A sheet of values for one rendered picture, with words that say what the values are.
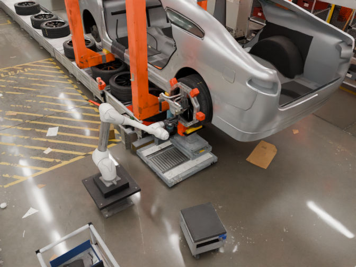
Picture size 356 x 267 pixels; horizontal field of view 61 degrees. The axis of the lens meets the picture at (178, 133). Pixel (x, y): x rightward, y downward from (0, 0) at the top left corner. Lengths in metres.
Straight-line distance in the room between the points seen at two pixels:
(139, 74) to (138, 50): 0.31
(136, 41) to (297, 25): 2.34
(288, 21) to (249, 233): 2.98
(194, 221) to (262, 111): 1.31
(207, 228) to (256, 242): 0.66
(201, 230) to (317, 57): 2.87
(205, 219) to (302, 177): 1.73
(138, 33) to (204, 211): 2.08
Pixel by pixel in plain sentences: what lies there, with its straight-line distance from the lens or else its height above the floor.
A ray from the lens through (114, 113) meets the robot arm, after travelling 3.08.
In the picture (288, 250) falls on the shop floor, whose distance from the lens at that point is 3.61.
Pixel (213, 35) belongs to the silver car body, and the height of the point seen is 1.76.
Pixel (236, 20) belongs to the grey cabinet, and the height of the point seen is 0.54.
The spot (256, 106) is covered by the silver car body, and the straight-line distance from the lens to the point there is 3.19.
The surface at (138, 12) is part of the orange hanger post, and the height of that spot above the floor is 1.93.
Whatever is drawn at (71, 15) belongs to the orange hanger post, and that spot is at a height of 1.44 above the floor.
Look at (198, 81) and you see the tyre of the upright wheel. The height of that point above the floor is 1.17.
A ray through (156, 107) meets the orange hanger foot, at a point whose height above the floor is 0.63.
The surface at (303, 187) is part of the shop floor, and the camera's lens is 4.30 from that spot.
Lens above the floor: 2.87
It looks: 37 degrees down
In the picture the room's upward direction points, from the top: 2 degrees clockwise
